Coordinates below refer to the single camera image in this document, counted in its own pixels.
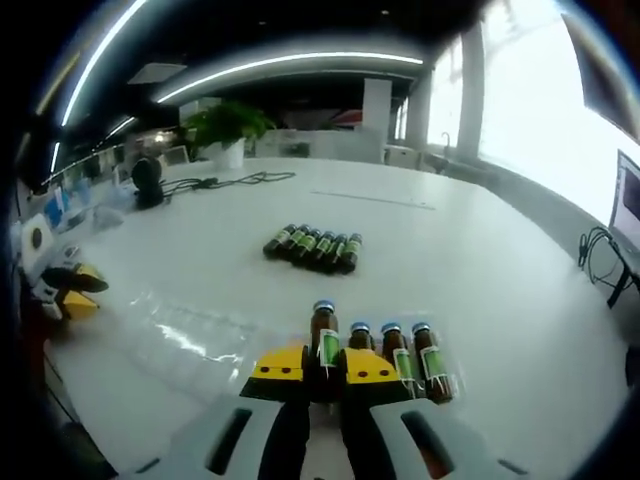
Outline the group of brown medicine bottles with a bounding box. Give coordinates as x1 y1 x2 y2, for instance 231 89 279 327
263 223 365 276

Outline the green plant white pot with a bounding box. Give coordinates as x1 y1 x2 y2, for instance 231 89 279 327
184 101 277 170

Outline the short ceiling light strip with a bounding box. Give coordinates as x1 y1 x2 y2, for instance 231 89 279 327
92 115 137 139

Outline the white low cabinet row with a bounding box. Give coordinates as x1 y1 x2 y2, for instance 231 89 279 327
254 127 386 164

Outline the crumpled plastic bag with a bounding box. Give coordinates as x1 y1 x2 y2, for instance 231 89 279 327
92 184 134 231

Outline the black power cable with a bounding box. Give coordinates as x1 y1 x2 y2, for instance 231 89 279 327
159 170 298 195

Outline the open laptop screen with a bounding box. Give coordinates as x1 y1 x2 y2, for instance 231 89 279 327
607 148 640 242

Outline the ceiling air vent panel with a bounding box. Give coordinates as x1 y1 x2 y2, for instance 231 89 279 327
127 62 189 85

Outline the blue white carton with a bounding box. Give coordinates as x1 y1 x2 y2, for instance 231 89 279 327
43 192 72 233
74 178 96 208

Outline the black round desk device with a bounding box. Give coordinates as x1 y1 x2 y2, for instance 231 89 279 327
130 156 168 211

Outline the bright window with blinds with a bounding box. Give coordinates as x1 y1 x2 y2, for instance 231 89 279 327
427 7 621 221

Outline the red blue flag wall print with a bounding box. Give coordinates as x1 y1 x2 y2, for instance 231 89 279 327
324 109 366 131

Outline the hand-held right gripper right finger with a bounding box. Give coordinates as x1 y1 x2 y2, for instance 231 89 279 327
339 347 534 480

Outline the brown medicine bottle green label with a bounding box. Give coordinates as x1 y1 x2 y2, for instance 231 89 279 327
409 322 460 405
379 322 420 396
308 298 344 407
348 322 377 353

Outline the black cable bundle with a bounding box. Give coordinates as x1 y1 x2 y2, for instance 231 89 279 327
577 225 640 310

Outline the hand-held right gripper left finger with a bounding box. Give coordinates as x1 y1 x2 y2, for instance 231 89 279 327
130 343 312 480

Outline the grey sink counter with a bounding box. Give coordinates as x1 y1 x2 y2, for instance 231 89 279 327
422 149 496 189

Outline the long ceiling light strip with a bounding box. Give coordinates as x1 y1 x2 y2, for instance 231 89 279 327
59 0 149 128
156 52 426 105

